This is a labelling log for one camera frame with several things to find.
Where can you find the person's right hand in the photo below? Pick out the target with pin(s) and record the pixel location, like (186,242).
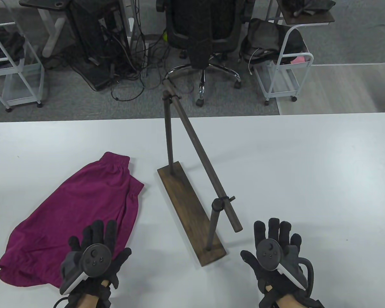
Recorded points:
(260,268)

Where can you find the person's left hand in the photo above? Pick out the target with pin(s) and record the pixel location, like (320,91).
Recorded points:
(118,260)

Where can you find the person's right thumb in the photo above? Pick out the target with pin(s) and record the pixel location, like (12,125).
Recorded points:
(248,258)

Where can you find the person's right little finger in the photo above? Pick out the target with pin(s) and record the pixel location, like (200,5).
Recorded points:
(295,242)

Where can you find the person's left middle finger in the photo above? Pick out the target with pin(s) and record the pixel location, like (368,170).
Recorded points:
(99,231)

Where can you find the person's right middle finger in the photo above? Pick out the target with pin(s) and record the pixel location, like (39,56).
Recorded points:
(274,228)

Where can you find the person's left thumb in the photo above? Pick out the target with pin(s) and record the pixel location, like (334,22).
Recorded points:
(124,257)

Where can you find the person's left little finger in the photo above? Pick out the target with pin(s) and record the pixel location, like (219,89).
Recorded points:
(74,244)

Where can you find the person's right forearm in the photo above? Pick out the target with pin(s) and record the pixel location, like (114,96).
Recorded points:
(285,301)

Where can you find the person's left forearm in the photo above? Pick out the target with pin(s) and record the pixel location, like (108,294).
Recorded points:
(91,296)

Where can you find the grey controller on right glove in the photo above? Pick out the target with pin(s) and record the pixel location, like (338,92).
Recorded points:
(269,252)

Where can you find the grey controller on glove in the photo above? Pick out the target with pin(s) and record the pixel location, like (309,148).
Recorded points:
(94,259)
(269,252)

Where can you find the grey controller on left glove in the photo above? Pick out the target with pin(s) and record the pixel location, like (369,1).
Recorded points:
(94,259)

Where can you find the magenta shorts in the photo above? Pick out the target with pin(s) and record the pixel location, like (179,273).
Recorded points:
(83,208)

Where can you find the dark wooden hanging rack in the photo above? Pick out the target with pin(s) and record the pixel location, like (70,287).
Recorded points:
(192,205)

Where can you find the white cart with backpack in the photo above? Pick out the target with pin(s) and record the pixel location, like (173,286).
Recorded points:
(285,73)

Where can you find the pink cloth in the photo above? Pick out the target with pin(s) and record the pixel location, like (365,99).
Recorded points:
(299,59)

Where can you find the black backpack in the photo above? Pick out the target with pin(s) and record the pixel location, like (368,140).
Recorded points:
(269,41)

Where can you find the black office chair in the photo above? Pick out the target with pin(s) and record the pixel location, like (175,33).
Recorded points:
(205,38)

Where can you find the black computer tower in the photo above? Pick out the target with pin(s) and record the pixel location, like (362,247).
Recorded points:
(96,29)

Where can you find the dark clothes in cart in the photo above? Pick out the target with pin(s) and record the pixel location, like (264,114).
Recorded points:
(3,46)

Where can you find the black garment on chair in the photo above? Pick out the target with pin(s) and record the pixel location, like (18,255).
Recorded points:
(199,29)

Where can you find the brown-topped desk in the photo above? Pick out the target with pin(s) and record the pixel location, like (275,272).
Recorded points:
(304,12)

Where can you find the white-legged desk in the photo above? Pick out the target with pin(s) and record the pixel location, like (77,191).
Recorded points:
(48,19)

